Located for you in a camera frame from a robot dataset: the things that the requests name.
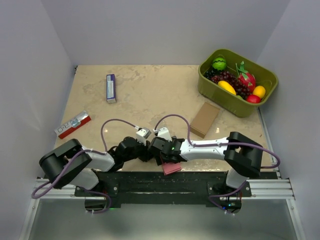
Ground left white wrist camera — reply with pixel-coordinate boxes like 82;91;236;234
135;127;151;146

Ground orange toy lemon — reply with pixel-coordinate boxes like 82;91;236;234
252;85;266;99

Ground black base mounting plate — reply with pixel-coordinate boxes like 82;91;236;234
74;171;251;213

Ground red white toothpaste box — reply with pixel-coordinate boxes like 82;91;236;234
54;111;91;139

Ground red toy dragon fruit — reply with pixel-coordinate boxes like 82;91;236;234
235;61;256;93

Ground purple toothpaste box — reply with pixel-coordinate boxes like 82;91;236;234
106;74;117;104

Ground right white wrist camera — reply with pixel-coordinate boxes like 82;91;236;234
153;127;172;141

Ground pink paper box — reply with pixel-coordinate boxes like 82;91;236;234
162;162;182;176

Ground brown cardboard box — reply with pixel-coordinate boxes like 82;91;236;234
190;102;220;139

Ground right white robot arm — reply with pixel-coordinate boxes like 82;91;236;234
148;131;263;197

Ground green toy watermelon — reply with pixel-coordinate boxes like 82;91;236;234
211;57;227;71

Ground red toy apple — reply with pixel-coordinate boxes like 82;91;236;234
246;94;261;104

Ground dark purple toy grapes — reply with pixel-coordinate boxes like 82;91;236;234
204;69;251;100

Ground yellow toy mango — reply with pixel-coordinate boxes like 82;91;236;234
217;80;237;96

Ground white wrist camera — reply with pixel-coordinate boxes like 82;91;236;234
135;127;151;146
153;127;172;141

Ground aluminium frame rail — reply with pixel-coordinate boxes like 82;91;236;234
31;109;297;208

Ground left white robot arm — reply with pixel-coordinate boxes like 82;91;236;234
39;136;152;196

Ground olive green plastic bin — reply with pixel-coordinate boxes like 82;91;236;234
197;48;279;118

